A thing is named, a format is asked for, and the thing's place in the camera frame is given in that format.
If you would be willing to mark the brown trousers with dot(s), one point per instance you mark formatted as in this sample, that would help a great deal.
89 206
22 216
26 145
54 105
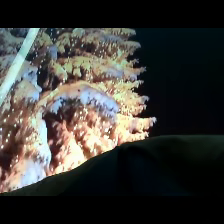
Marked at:
160 166

